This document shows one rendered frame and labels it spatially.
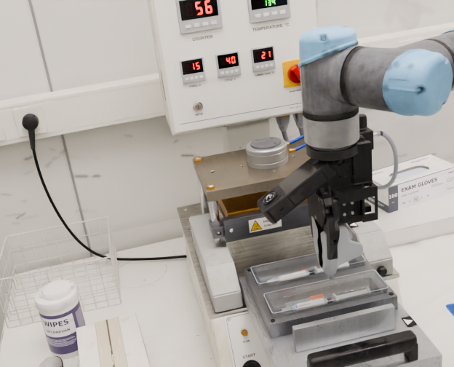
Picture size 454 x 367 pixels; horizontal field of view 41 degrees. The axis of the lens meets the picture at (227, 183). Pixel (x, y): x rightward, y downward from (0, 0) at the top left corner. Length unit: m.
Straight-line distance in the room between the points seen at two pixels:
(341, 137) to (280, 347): 0.32
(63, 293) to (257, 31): 0.65
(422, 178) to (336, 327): 0.84
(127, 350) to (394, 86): 0.71
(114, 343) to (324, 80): 0.67
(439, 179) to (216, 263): 0.82
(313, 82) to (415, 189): 0.91
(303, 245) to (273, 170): 0.19
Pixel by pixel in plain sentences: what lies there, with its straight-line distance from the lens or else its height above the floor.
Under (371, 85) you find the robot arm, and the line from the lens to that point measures 0.74.
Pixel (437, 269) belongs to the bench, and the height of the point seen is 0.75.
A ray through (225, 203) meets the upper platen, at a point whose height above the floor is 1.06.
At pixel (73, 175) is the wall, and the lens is 1.63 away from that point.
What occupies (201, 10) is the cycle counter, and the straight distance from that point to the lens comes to 1.20.
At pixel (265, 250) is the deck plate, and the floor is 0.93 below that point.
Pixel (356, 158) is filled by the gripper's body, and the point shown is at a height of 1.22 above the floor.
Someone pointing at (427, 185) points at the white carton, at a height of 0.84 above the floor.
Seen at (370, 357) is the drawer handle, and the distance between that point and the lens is 0.84.
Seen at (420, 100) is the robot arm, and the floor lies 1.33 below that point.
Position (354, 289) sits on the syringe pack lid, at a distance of 0.95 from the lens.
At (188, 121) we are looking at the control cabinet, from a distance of 1.24.
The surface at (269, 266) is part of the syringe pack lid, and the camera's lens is 1.02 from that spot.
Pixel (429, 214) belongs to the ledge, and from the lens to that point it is 1.63.
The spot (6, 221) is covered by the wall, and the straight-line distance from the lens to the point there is 1.68.
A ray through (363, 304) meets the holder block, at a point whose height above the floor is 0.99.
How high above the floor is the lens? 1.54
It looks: 23 degrees down
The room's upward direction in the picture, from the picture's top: 8 degrees counter-clockwise
